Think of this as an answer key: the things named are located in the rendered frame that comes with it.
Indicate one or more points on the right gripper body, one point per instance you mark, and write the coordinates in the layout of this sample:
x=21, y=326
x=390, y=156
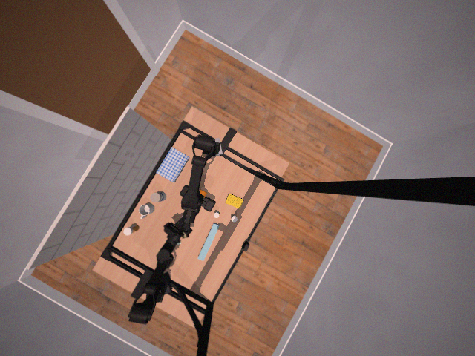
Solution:
x=209, y=203

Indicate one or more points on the yellow sponge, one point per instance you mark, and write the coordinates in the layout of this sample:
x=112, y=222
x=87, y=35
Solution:
x=234, y=201

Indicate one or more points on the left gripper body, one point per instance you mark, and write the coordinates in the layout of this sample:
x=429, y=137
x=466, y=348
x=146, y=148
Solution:
x=176, y=239

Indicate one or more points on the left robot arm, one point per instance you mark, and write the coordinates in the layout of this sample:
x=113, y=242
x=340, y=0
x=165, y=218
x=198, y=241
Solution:
x=142, y=312

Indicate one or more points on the white can with blue stripe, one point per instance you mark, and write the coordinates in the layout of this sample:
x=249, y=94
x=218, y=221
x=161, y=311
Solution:
x=158, y=197

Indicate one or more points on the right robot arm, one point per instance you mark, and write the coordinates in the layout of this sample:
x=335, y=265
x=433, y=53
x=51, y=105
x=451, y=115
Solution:
x=191, y=201

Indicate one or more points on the grey tiled wall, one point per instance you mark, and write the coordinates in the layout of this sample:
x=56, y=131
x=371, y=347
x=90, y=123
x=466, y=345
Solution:
x=107, y=189

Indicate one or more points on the white ceramic mug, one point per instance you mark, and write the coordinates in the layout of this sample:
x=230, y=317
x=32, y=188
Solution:
x=144, y=210

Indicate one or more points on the light blue rectangular block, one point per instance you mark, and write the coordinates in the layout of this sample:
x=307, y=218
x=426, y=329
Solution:
x=208, y=241

